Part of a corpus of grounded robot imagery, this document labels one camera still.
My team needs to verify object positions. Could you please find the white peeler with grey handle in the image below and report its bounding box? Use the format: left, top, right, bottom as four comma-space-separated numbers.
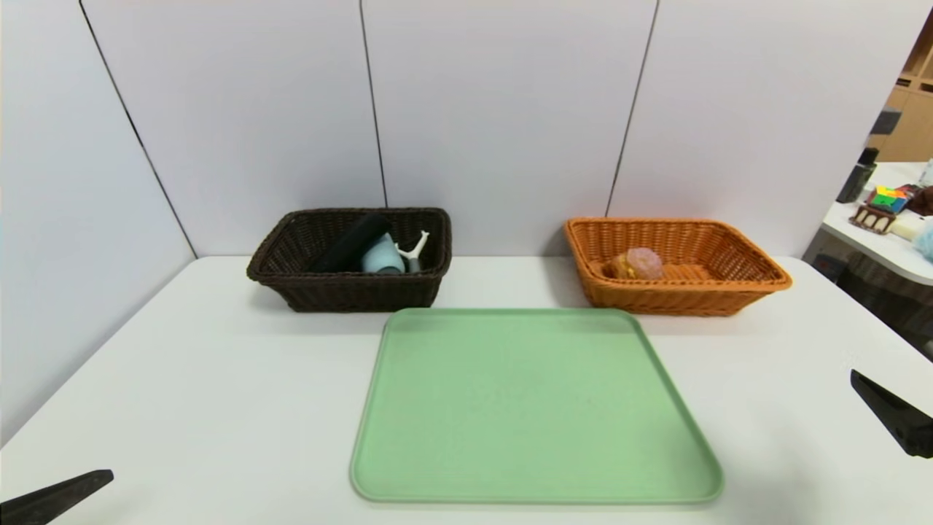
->
396, 230, 432, 275

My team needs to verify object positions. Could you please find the blue-grey plastic cup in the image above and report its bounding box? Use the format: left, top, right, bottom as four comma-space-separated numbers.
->
362, 233, 407, 276

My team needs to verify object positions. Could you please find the black glasses case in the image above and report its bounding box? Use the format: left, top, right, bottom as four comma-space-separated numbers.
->
312, 213, 395, 274

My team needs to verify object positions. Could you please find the pink and yellow cream bun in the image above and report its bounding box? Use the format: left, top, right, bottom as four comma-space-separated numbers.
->
611, 246, 665, 281

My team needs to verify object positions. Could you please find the dark brown wicker basket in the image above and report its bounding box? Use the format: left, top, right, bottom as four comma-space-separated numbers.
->
246, 207, 453, 313

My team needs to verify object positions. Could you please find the orange wicker basket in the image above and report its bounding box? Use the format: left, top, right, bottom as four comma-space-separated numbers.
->
565, 217, 794, 317

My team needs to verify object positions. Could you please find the light green plastic tray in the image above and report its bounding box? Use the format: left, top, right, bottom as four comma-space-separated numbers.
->
349, 307, 725, 507

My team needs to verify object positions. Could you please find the dark green box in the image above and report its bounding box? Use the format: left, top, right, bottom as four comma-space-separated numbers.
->
837, 147, 881, 204

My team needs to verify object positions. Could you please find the chocolate cake toy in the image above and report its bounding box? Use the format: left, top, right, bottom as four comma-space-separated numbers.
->
849, 204, 897, 236

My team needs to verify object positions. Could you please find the white background table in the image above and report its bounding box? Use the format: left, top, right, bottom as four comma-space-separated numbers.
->
822, 162, 933, 287

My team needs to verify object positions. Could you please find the colourful puzzle cube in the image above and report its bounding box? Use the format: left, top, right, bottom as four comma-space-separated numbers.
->
870, 185, 910, 214

